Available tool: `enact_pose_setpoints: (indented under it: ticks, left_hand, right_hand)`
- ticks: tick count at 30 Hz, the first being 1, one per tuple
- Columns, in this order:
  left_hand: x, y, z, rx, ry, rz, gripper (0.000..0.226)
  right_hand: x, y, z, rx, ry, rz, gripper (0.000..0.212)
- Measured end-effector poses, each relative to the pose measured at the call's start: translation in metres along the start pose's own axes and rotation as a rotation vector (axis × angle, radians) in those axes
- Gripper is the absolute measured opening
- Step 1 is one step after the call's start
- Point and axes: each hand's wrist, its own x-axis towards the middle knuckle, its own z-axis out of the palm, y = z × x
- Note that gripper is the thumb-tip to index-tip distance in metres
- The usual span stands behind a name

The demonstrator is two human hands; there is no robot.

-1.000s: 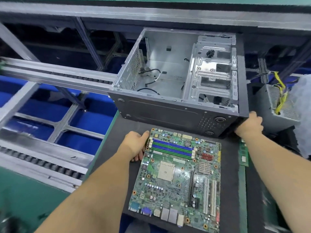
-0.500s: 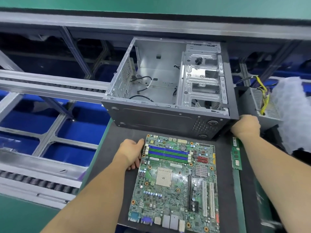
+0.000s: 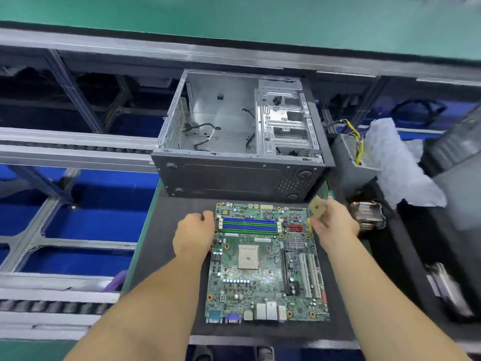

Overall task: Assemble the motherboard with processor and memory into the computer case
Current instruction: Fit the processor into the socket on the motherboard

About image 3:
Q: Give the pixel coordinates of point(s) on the person's left hand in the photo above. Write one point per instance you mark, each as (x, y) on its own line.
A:
(194, 235)

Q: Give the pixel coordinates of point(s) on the person's right hand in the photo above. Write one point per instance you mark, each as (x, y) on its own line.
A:
(337, 225)

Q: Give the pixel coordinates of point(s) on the small gold CPU chip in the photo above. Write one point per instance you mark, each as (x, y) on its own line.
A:
(318, 207)

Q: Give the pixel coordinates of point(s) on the metal heatsink cooler fan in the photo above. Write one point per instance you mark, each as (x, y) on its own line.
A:
(370, 215)

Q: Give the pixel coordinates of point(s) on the green RAM stick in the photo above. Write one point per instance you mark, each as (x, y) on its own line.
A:
(325, 190)

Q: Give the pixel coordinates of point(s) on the grey power supply unit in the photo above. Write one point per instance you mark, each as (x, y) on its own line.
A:
(347, 176)

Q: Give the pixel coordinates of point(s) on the black and silver computer case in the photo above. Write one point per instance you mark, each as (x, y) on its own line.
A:
(225, 176)

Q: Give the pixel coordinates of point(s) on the green motherboard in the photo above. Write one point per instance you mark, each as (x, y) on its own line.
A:
(263, 289)

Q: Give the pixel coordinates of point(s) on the person's right forearm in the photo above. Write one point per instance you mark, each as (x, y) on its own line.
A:
(391, 312)

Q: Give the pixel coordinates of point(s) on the person's left forearm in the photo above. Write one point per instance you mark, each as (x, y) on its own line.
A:
(143, 312)

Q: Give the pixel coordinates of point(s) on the person's left shoe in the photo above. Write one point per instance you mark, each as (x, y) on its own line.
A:
(204, 354)

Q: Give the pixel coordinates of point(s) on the person's shoe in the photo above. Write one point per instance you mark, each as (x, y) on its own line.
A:
(264, 354)
(204, 354)

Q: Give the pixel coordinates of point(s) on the dark grey case side panel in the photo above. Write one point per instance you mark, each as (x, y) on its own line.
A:
(462, 188)

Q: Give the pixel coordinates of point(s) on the person's right shoe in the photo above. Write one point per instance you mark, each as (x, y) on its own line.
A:
(264, 354)

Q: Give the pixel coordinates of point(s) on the grey computer tower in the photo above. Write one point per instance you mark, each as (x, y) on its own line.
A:
(455, 135)

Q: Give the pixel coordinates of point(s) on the small purple object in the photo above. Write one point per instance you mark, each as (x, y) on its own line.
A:
(120, 280)

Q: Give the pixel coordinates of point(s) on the white bubble wrap bag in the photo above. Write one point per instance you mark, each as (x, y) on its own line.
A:
(402, 165)

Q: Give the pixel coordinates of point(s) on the silver hard drive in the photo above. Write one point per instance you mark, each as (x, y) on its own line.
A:
(449, 291)

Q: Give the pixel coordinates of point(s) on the green conveyor belt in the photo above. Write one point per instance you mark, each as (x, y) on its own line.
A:
(225, 18)

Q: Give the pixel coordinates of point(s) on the aluminium roller conveyor rail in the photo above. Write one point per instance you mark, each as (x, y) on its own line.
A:
(67, 150)

